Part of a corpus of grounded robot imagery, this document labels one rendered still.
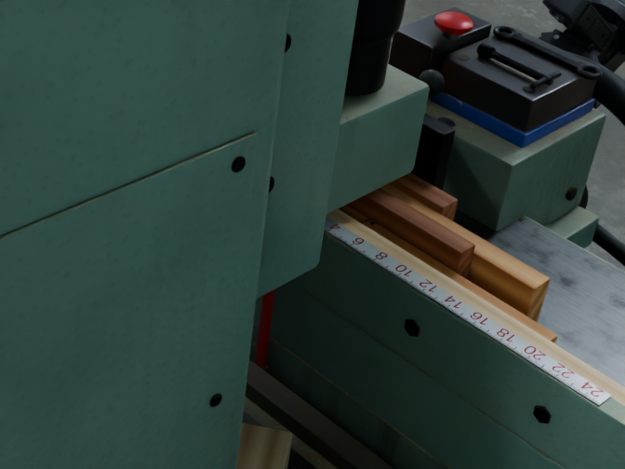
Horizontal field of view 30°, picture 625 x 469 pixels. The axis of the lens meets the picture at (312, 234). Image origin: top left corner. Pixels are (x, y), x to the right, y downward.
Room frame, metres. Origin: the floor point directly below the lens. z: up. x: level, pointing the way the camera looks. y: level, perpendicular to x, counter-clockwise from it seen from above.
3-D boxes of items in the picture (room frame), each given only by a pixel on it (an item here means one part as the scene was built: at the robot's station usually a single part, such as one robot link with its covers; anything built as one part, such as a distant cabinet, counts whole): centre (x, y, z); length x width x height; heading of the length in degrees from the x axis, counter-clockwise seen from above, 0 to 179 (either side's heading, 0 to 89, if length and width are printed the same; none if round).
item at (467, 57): (0.84, -0.12, 0.99); 0.13 x 0.11 x 0.06; 51
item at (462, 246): (0.69, -0.03, 0.93); 0.20 x 0.02 x 0.06; 51
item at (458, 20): (0.84, -0.08, 1.02); 0.03 x 0.03 x 0.01
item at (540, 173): (0.83, -0.13, 0.92); 0.15 x 0.13 x 0.09; 51
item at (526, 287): (0.69, -0.05, 0.92); 0.25 x 0.02 x 0.05; 51
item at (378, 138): (0.67, 0.01, 0.99); 0.14 x 0.07 x 0.09; 141
